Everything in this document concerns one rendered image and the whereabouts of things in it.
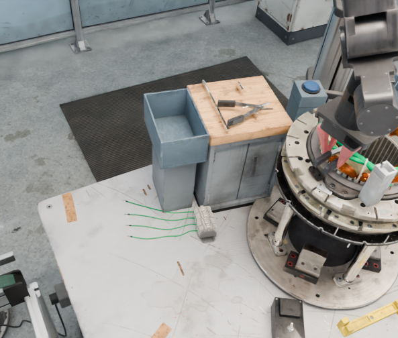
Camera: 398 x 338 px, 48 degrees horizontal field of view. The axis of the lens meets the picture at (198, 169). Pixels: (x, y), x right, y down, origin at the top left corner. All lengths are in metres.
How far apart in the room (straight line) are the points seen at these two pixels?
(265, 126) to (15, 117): 1.92
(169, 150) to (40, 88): 1.98
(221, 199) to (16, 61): 2.22
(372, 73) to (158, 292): 0.67
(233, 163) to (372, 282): 0.43
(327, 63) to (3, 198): 1.61
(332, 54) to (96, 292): 0.89
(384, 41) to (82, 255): 0.80
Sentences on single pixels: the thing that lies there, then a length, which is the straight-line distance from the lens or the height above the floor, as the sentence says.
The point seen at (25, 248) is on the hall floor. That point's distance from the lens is 2.11.
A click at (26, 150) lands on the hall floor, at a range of 2.50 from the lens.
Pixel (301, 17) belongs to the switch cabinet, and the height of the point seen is 0.22.
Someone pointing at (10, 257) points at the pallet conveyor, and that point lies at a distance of 1.15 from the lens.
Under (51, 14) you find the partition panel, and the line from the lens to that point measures 3.04.
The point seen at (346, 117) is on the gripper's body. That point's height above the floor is 1.28.
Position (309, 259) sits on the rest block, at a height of 0.84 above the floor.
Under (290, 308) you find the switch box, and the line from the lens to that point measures 1.01.
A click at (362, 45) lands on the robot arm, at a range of 0.65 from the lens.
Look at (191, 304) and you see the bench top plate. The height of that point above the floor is 0.78.
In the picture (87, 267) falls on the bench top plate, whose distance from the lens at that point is 1.10.
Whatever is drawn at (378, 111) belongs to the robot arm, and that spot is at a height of 1.36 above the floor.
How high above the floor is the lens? 1.72
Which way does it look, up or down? 48 degrees down
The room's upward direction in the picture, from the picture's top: 6 degrees clockwise
